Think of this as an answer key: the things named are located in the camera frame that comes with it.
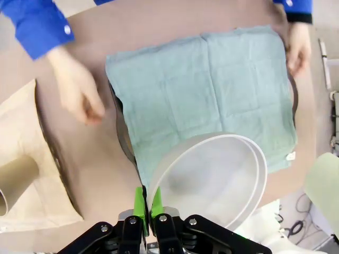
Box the person's left forearm blue sleeve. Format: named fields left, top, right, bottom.
left=272, top=0, right=315, bottom=25

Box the teal cloth mat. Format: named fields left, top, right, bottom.
left=105, top=25, right=298, bottom=186

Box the beige cloth mat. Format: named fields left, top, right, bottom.
left=0, top=79, right=84, bottom=234

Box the person's left hand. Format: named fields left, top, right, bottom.
left=286, top=22, right=313, bottom=78

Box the person's right hand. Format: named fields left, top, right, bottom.
left=48, top=47, right=106, bottom=126

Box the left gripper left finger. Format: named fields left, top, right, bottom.
left=61, top=186, right=147, bottom=254

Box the black floor cable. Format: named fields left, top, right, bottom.
left=287, top=193, right=319, bottom=244

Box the tall brown cup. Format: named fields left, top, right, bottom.
left=0, top=155, right=40, bottom=217

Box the white bowl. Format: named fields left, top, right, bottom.
left=149, top=131, right=267, bottom=231

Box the tall light green cup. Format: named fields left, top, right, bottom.
left=303, top=152, right=339, bottom=237

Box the dark brown plastic tray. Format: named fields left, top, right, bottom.
left=108, top=26, right=300, bottom=186

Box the person's right forearm blue sleeve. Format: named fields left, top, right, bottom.
left=0, top=0, right=76, bottom=62

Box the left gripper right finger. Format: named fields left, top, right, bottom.
left=150, top=186, right=273, bottom=254

